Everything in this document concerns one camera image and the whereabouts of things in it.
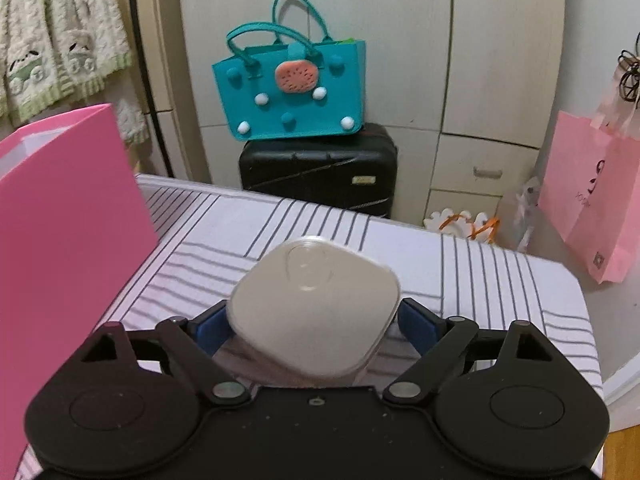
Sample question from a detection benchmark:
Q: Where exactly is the beige rounded case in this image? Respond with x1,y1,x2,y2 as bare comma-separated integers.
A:
227,236,400,387

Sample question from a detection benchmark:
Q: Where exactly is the pink storage box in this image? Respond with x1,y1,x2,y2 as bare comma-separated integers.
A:
1,104,158,479

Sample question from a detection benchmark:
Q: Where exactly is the striped white tablecloth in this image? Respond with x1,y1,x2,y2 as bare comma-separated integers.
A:
14,173,604,480

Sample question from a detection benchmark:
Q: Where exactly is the white orange flower bag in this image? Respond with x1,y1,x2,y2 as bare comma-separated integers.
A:
423,208,500,244

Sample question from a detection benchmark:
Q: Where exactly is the black suitcase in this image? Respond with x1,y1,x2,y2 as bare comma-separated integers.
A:
239,122,398,218

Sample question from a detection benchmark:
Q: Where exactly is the pink paper bag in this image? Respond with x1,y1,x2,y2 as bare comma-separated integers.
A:
538,87,639,284

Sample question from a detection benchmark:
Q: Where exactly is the teal felt handbag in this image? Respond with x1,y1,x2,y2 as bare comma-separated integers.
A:
212,0,367,141

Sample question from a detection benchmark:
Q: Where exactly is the beige wardrobe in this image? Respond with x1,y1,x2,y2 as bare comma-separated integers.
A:
131,0,566,226

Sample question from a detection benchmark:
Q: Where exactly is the cream knitted cardigan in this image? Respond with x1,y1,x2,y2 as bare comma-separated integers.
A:
1,0,149,145

